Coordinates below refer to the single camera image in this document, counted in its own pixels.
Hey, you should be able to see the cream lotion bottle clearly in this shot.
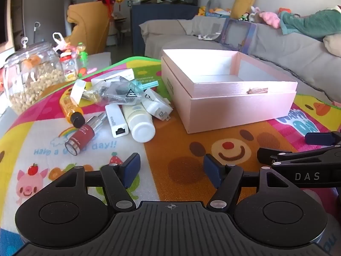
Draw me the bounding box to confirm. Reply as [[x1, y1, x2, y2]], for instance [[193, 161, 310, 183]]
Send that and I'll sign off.
[[122, 104, 156, 143]]

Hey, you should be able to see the small red-lidded plastic jar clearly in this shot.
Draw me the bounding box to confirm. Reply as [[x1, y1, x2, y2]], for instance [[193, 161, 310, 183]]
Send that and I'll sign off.
[[60, 52, 76, 82]]

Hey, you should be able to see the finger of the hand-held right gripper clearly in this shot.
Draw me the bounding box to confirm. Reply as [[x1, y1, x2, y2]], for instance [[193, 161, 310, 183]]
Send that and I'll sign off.
[[305, 131, 341, 145], [257, 144, 341, 166]]

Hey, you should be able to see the orange juice bottle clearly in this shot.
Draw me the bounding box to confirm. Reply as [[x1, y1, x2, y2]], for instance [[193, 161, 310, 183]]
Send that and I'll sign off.
[[59, 87, 85, 128]]

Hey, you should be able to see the pink and white toy bag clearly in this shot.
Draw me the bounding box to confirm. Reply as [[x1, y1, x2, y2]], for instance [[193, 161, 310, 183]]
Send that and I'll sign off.
[[52, 32, 72, 53]]

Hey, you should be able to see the white power plug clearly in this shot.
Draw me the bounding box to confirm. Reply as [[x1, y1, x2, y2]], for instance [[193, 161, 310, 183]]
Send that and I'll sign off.
[[141, 88, 173, 122]]

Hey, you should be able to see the black television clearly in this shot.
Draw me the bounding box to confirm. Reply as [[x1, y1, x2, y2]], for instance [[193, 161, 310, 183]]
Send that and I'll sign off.
[[0, 0, 10, 44]]

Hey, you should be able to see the green toy bottle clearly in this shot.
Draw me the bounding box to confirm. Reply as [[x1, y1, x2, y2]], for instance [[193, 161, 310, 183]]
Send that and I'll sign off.
[[77, 43, 89, 76]]

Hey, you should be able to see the beige pillow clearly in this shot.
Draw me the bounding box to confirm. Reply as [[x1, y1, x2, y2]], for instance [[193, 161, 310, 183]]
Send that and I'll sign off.
[[323, 33, 341, 58]]

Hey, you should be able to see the yellow pillow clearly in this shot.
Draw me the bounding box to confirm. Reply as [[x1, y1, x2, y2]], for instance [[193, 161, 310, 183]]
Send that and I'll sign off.
[[230, 0, 259, 19]]

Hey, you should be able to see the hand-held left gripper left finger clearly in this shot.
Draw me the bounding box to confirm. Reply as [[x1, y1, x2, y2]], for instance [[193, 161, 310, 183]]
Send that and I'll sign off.
[[53, 153, 141, 211]]

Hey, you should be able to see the clear plastic bag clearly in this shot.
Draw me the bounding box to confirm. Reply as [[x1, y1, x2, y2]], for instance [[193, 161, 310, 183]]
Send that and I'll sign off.
[[82, 79, 146, 106]]

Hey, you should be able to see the purple window box lid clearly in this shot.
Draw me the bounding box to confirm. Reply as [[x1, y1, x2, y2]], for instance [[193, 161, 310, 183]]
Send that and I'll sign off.
[[218, 19, 257, 54]]

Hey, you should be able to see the grey sofa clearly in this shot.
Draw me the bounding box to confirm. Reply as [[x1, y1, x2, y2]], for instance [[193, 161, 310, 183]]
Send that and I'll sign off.
[[139, 15, 341, 104]]

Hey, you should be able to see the white rectangular box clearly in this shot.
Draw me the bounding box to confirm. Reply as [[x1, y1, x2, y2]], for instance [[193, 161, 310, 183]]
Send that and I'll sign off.
[[91, 69, 134, 84]]

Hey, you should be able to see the white network adapter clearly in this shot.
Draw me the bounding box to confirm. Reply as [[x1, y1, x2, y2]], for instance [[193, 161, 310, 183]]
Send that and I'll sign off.
[[105, 104, 130, 138]]

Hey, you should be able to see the yellow armchair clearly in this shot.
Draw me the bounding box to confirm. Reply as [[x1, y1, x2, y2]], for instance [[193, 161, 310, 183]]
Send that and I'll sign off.
[[66, 1, 112, 55]]

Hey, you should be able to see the teal plastic tube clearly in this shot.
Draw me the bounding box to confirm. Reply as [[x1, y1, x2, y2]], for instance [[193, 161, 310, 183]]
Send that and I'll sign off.
[[133, 79, 159, 89]]

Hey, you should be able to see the red cosmetic bottle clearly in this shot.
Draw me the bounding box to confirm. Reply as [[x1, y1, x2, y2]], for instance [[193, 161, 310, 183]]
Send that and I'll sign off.
[[65, 113, 107, 156]]

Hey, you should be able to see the colourful cartoon play mat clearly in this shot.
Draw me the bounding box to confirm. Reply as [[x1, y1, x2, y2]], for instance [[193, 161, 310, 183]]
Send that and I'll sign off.
[[0, 56, 341, 256]]

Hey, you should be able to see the pile of small toys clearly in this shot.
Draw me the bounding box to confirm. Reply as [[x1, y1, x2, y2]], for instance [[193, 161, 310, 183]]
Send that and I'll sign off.
[[197, 4, 264, 23]]

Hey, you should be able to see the pink cardboard box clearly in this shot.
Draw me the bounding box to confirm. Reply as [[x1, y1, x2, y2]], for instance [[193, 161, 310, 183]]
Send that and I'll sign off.
[[160, 49, 298, 134]]

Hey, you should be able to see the white paper card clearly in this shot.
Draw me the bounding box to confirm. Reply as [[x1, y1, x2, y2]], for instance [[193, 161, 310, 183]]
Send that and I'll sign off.
[[71, 79, 86, 104]]

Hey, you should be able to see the grey coffee table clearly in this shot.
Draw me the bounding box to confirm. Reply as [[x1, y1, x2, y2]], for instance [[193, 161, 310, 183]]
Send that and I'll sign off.
[[77, 52, 111, 70]]

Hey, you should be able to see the teal blanket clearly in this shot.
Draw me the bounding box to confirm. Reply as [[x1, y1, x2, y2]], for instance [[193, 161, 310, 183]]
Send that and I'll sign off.
[[278, 5, 341, 42]]

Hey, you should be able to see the glass jar of nuts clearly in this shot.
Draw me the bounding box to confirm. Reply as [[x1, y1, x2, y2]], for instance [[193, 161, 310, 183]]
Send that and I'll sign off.
[[4, 37, 66, 115]]

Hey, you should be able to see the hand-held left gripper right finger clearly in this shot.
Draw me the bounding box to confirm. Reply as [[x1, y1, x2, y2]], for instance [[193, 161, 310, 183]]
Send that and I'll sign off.
[[203, 154, 292, 211]]

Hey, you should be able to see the pink plush toy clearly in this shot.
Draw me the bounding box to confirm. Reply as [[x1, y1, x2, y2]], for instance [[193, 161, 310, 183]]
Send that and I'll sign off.
[[260, 11, 281, 28]]

